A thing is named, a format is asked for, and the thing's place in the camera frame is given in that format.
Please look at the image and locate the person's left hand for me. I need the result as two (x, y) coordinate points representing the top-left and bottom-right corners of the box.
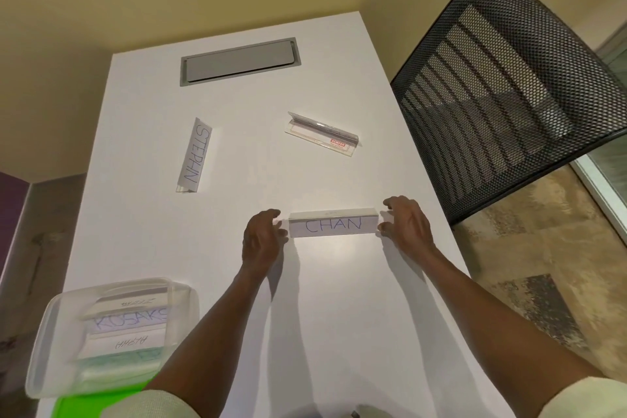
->
(242, 208), (290, 276)

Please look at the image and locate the person's right hand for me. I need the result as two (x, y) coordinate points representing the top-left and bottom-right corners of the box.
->
(377, 195), (438, 262)

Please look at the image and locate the clear plastic container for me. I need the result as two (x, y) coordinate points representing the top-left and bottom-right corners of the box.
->
(24, 277), (201, 400)

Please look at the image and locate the green plastic lid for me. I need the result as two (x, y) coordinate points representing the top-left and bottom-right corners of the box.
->
(51, 381), (153, 418)

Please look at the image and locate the person's right forearm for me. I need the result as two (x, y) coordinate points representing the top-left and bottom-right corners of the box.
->
(406, 246), (603, 418)

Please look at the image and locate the person's left forearm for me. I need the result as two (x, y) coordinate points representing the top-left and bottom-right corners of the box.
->
(144, 261), (285, 399)

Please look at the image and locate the black mesh office chair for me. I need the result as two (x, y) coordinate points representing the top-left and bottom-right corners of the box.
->
(390, 0), (627, 227)

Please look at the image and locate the pale green shirt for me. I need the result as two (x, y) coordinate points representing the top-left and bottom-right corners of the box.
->
(100, 373), (627, 418)

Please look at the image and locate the white-framed glass door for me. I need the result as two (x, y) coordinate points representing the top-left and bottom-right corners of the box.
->
(570, 20), (627, 247)

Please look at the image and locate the grey table cable hatch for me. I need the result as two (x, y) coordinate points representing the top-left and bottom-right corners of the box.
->
(180, 37), (302, 88)

